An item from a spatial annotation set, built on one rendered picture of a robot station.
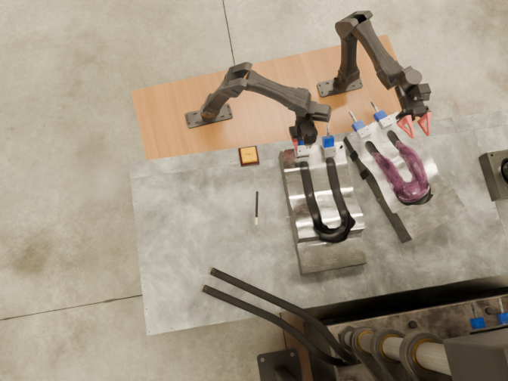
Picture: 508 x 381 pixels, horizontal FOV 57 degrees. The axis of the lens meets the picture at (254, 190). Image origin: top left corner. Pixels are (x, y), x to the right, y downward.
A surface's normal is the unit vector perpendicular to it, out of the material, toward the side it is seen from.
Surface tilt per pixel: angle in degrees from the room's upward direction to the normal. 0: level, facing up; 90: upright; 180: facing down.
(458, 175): 0
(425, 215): 0
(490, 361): 90
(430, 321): 0
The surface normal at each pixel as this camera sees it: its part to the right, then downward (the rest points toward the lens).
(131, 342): 0.04, -0.26
